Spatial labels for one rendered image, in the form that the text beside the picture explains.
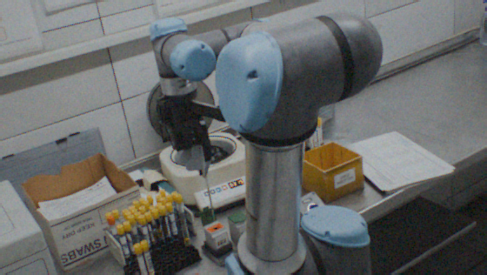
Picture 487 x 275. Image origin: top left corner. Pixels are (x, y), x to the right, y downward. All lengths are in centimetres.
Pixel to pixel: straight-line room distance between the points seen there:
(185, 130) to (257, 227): 39
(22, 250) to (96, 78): 76
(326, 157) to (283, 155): 92
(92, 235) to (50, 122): 40
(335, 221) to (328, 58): 41
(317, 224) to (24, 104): 99
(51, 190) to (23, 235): 62
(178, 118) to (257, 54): 56
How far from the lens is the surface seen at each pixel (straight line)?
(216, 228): 139
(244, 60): 67
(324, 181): 153
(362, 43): 73
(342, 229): 101
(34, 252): 114
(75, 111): 176
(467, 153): 181
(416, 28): 255
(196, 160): 126
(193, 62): 104
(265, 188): 81
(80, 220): 148
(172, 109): 120
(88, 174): 175
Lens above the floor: 170
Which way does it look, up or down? 24 degrees down
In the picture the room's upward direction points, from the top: 9 degrees counter-clockwise
